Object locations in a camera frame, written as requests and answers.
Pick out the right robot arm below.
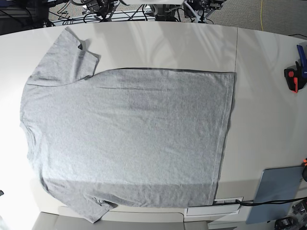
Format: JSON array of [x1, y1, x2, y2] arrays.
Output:
[[69, 0, 120, 23]]

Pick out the white table cable grommet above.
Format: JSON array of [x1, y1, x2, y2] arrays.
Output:
[[184, 197, 243, 218]]

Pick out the orange black tool at edge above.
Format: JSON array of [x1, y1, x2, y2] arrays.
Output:
[[301, 158, 307, 182]]

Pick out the grey blue tablet board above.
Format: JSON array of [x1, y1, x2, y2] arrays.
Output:
[[246, 166, 303, 224]]

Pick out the yellow floor cable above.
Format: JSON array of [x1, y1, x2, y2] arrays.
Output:
[[259, 0, 264, 32]]

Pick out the black device bottom right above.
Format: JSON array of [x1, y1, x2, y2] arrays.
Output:
[[274, 217, 297, 230]]

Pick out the grey T-shirt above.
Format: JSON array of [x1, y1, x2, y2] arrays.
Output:
[[20, 30, 236, 223]]

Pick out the central black robot stand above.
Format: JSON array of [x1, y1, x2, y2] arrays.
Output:
[[142, 4, 182, 22]]

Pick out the black and red clamp tool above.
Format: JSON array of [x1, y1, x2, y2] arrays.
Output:
[[284, 61, 307, 93]]

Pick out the blue handled tool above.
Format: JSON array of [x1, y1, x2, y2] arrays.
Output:
[[296, 45, 307, 79]]

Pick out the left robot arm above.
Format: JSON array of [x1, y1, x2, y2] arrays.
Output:
[[183, 0, 226, 24]]

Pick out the black cable on table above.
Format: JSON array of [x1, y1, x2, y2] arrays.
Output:
[[236, 197, 307, 207]]

